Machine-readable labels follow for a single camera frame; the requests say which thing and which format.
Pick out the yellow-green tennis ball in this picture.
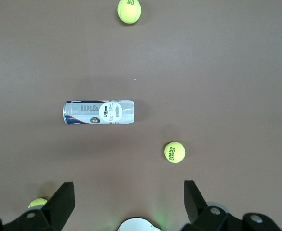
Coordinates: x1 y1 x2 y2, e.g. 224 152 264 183
27 197 48 209
117 0 142 24
164 141 186 164

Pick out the clear Wilson tennis ball can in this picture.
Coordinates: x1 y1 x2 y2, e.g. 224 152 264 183
63 98 135 126

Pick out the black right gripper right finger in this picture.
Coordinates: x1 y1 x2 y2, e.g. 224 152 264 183
179 180 244 231

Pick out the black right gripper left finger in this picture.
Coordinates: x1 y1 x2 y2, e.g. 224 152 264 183
2 182 75 231

